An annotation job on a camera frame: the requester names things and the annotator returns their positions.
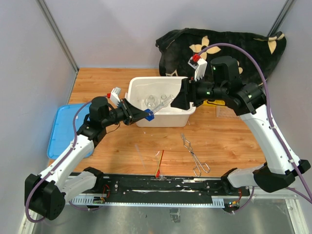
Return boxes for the metal crucible tongs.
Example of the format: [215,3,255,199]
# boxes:
[181,133,211,177]

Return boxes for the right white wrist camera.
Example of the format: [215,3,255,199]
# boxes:
[188,54,207,81]

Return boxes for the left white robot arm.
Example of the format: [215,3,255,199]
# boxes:
[24,97,150,223]

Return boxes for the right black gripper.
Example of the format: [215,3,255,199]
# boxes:
[171,73,227,110]

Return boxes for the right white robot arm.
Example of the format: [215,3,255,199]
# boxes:
[171,54,311,195]

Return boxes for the yellow test tube rack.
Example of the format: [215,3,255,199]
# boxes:
[203,100,225,106]

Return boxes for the small glass beaker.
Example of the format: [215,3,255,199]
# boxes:
[160,95,169,106]

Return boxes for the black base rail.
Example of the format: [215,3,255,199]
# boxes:
[70,173,251,203]

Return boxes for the glass conical flask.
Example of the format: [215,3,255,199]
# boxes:
[144,95,158,109]

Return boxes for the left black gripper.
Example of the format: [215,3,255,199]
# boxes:
[102,98,149,127]

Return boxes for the black floral blanket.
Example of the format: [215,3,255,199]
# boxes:
[156,28,287,85]

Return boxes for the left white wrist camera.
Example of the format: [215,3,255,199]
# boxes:
[110,87,121,106]

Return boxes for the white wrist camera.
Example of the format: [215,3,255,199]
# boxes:
[110,87,121,106]
[188,54,207,81]

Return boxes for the blue plastic lid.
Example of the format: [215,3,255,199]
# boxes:
[47,103,83,160]

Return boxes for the clear plastic pipette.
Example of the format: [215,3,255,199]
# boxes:
[135,144,146,170]

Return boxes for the white plastic bin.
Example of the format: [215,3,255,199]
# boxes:
[125,77,196,127]

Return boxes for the clear plastic tube rack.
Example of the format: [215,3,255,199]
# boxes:
[215,105,240,119]

